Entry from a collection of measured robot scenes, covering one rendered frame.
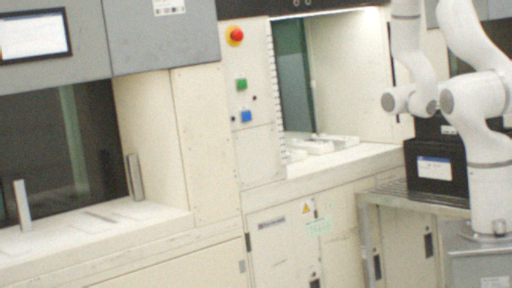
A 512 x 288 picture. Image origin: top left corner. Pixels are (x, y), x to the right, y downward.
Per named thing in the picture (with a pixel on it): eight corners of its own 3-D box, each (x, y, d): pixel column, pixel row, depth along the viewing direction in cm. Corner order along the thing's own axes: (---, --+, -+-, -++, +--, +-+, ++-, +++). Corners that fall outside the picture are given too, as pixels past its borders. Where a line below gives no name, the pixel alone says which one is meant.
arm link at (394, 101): (430, 86, 216) (408, 80, 223) (400, 92, 209) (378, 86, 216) (428, 112, 219) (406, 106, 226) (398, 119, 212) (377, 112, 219)
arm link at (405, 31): (446, 16, 202) (442, 116, 213) (405, 10, 214) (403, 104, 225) (425, 21, 197) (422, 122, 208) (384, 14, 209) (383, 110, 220)
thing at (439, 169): (405, 190, 241) (400, 140, 238) (458, 172, 256) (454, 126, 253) (470, 199, 218) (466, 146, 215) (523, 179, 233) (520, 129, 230)
